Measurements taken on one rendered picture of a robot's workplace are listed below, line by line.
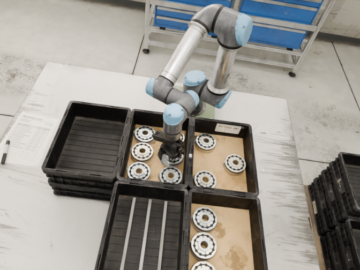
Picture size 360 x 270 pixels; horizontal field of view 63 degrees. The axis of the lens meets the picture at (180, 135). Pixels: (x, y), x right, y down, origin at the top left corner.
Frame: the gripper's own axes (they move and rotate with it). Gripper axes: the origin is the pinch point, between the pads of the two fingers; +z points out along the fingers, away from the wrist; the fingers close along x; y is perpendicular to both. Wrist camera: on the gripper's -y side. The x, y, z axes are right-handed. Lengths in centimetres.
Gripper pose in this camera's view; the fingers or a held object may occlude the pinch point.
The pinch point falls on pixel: (166, 159)
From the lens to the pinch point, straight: 136.9
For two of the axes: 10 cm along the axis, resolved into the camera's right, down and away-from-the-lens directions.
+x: 7.6, -4.7, 4.5
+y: 6.5, 6.2, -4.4
